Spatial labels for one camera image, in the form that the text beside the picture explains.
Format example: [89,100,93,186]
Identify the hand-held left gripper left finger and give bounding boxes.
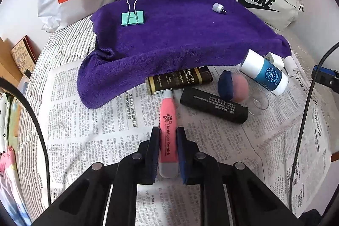
[32,127,162,226]

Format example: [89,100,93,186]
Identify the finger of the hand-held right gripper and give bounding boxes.
[311,65,339,88]

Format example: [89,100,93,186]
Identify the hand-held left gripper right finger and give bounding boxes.
[176,127,305,226]

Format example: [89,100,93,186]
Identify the pink flashlight pen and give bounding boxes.
[159,90,181,179]

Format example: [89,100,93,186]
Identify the small white roll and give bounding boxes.
[284,56,299,77]

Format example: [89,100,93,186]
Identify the white charger plug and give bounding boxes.
[265,52,284,69]

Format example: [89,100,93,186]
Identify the black cylinder tube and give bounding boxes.
[179,86,249,125]

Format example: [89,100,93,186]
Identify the white bottle with blue label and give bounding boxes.
[240,49,289,96]

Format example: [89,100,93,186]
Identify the dark bottle with gold label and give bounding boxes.
[145,67,213,95]

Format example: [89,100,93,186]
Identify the clear plastic cup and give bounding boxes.
[244,88,270,116]

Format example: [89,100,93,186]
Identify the blue and pink makeup sponge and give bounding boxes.
[218,70,249,103]

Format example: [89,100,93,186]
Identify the newspaper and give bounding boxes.
[46,27,334,226]

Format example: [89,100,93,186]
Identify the purple towel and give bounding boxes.
[77,0,292,110]

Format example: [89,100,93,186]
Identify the small white cap with pin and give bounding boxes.
[212,2,225,15]

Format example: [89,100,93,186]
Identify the teal binder clip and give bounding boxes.
[120,0,145,26]

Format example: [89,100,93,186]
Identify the person's dark clothing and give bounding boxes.
[297,209,339,226]

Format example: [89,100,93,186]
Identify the pastel printed cloth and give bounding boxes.
[0,94,30,226]

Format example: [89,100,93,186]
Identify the printed brown box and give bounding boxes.
[11,35,40,75]

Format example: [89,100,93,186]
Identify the tan cardboard box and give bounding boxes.
[0,38,24,83]

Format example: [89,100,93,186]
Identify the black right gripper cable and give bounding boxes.
[289,42,339,217]

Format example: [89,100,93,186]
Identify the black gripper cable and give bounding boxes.
[289,42,339,217]
[0,77,52,176]

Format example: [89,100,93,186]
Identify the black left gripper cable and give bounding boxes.
[0,77,52,176]

